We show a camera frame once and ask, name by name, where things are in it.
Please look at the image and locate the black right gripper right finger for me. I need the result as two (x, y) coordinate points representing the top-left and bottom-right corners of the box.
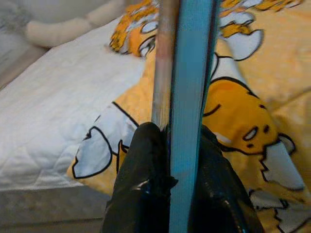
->
(189, 125), (265, 233)

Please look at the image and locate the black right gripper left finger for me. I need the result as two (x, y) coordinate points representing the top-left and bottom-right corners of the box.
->
(101, 122), (179, 233)

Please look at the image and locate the yellow cartoon egg blanket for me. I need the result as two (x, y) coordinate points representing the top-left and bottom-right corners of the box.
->
(67, 0), (311, 233)

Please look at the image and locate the paperback book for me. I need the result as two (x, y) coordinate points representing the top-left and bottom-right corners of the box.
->
(150, 0), (222, 233)

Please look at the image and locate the grey mattress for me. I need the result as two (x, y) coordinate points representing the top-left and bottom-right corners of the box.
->
(0, 185), (111, 233)

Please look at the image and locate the white quilted mattress pad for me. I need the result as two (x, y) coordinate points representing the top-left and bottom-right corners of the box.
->
(0, 17), (146, 191)

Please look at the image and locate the beige bolster pillow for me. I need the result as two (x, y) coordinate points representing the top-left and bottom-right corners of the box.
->
(25, 0), (127, 48)

